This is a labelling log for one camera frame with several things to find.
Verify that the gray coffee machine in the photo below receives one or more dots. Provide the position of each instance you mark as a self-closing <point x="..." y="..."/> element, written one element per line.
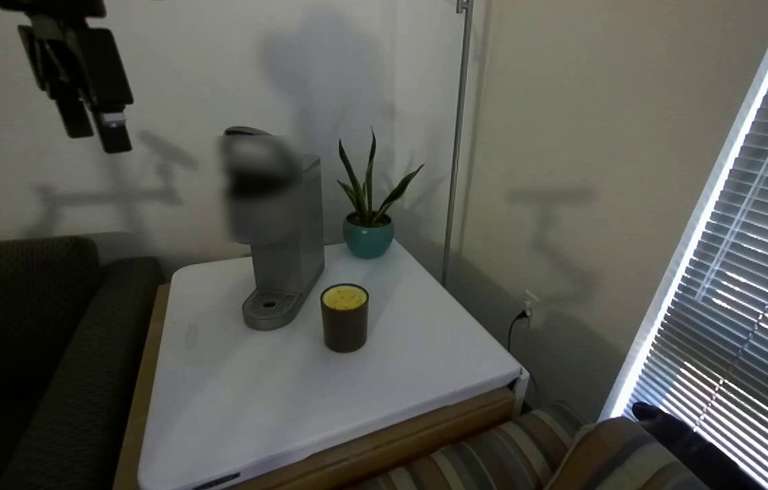
<point x="278" y="235"/>

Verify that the dark gray sofa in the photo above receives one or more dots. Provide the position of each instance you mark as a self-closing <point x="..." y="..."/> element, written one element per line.
<point x="30" y="363"/>

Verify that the white window blinds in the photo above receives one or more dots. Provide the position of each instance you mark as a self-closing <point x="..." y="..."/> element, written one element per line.
<point x="747" y="317"/>

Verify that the white plastic board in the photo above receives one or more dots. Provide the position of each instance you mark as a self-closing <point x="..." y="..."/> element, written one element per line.
<point x="312" y="389"/>

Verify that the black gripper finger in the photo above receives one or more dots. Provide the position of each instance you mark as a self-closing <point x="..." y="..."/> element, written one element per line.
<point x="64" y="86"/>
<point x="111" y="90"/>

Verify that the snake plant in teal pot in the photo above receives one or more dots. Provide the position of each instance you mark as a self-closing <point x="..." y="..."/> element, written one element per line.
<point x="368" y="235"/>

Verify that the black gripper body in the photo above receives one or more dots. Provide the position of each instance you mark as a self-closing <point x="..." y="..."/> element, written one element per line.
<point x="51" y="5"/>

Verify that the wooden table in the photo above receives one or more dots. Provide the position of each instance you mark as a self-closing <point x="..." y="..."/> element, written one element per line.
<point x="401" y="440"/>

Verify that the striped sofa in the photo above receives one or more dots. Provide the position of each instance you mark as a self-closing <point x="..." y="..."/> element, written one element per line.
<point x="502" y="452"/>

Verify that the thin metal pole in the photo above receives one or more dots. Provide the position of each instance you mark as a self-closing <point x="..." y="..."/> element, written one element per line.
<point x="455" y="137"/>

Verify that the dark candle jar yellow wax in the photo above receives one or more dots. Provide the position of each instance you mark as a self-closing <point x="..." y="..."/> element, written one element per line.
<point x="345" y="317"/>

